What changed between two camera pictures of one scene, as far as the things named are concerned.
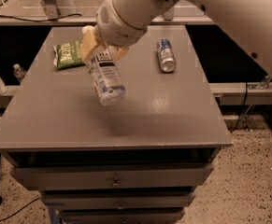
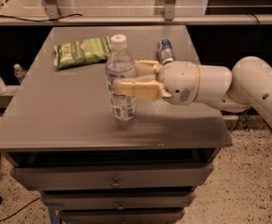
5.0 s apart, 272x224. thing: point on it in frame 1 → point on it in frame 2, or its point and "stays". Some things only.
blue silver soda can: (166, 55) stays
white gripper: (116, 27) → (179, 80)
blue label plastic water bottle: (107, 76) → (121, 66)
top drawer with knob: (111, 175) stays
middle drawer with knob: (118, 200) stays
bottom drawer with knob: (121, 216) stays
